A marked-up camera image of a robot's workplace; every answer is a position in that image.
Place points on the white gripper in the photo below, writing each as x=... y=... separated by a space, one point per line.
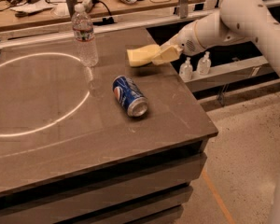
x=187 y=40

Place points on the hand sanitizer bottle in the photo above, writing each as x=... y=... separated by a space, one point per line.
x=186 y=70
x=204 y=64

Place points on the left hand sanitizer bottle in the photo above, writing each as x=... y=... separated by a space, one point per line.
x=186 y=70

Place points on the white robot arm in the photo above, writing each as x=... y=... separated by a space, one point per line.
x=244 y=173

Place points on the clear plastic water bottle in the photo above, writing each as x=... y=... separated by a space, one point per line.
x=84 y=36

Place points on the right hand sanitizer bottle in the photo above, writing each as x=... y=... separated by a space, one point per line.
x=204 y=64

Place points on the yellow sponge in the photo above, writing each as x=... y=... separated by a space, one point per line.
x=142 y=56

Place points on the black scissors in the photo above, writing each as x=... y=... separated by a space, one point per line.
x=22 y=14

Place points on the grey metal shelf rail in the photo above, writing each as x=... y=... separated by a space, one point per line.
x=229 y=72

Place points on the blue pepsi can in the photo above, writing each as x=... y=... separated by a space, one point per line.
x=129 y=96

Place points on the grey drawer cabinet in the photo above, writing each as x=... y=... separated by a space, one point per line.
x=148 y=190

